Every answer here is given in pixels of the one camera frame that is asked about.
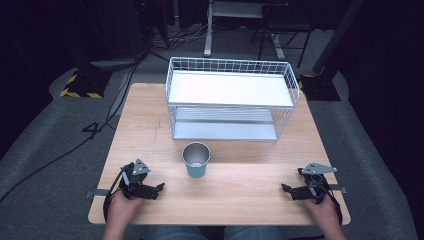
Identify white desk frame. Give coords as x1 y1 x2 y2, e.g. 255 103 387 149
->
203 0 286 61

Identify dark slanted pole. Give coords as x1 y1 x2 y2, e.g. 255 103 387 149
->
311 0 366 76

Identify white wire shelf rack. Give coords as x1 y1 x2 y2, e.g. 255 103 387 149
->
165 56 301 142

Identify person's right hand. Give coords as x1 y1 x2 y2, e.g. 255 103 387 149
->
302 195 340 229

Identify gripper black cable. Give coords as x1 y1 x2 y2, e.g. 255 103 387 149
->
102 168 126 224
325 189 344 228

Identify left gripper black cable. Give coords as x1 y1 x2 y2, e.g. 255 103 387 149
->
102 168 126 224

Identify person's legs in jeans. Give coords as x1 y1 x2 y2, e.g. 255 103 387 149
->
142 225 286 240

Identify person's left hand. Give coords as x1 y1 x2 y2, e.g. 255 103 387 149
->
106 189 145 229

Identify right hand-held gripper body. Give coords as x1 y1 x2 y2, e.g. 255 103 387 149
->
297 161 338 205

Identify black yellow-striped stand base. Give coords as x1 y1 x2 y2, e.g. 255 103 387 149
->
59 67 114 100
297 73 342 102

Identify blue metal cup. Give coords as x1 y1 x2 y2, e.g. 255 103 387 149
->
181 142 212 179

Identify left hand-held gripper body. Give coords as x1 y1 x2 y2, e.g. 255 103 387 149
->
119 158 152 201

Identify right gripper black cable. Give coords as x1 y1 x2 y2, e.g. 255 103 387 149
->
325 189 344 228

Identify bundle of floor cables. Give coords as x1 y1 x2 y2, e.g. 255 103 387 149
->
147 19 214 54

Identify grey table bracket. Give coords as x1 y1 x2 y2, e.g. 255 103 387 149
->
327 183 348 195
85 188 112 200

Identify long black floor cable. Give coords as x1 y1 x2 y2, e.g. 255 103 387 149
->
0 56 145 205

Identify black chair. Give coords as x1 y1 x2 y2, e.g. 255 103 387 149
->
249 2 316 69

